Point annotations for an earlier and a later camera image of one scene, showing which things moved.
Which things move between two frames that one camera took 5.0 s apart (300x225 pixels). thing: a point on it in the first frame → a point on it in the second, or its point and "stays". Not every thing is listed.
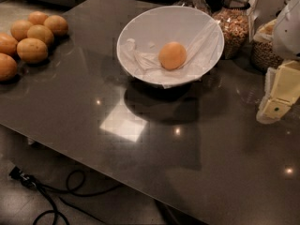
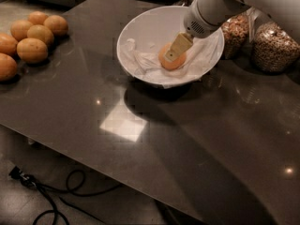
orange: (172, 55) stays
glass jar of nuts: (233, 19) stays
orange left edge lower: (8, 67) stays
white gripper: (289, 32) → (199, 22)
